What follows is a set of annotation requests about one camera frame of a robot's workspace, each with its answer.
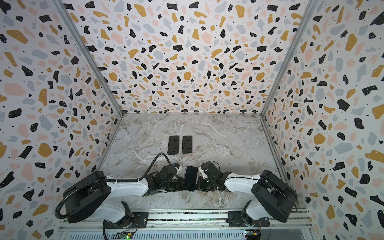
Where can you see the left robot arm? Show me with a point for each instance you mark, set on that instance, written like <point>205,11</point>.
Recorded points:
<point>91,197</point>

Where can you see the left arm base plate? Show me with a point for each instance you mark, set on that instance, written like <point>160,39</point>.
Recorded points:
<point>137,220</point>

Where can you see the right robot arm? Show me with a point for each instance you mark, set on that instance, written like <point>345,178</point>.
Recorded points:
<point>274,198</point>

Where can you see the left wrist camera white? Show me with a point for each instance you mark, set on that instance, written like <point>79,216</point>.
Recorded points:
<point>177,166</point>

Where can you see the circuit board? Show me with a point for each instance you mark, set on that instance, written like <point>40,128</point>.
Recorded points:
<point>253,235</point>
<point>126,235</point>

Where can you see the left circuit board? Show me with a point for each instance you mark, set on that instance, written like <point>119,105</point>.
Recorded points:
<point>126,235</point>

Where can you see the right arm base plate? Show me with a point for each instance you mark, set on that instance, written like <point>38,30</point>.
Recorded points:
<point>238,219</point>

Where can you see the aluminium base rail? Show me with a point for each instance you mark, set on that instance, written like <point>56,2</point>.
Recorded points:
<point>192,225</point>

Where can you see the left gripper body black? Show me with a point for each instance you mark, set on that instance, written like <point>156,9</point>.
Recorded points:
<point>175,185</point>

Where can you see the black phone case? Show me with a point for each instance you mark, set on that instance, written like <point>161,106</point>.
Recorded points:
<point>173,144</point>

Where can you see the right circuit board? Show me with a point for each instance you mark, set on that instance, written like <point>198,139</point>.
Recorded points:
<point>253,235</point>

